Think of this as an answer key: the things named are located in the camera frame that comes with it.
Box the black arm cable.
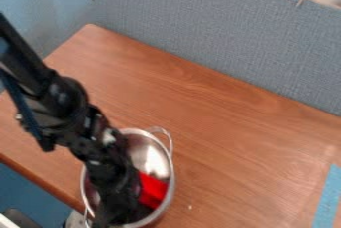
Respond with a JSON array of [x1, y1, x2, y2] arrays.
[[0, 69, 46, 143]]

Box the grey fabric divider panel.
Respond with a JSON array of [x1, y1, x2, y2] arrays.
[[94, 0, 341, 116]]

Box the blue tape strip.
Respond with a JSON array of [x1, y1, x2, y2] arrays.
[[312, 164, 341, 228]]

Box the red plastic block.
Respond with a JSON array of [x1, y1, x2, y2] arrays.
[[140, 172, 169, 210]]

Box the dark object bottom left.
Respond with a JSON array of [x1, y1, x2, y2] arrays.
[[2, 208, 43, 228]]

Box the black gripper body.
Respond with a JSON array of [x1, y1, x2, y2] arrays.
[[82, 156, 145, 221]]

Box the white object under table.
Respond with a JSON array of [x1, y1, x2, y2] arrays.
[[63, 210, 88, 228]]

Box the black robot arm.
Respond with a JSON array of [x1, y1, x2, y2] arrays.
[[0, 13, 141, 228]]

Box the metal pot with handles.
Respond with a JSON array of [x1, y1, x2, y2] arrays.
[[81, 126, 174, 228]]

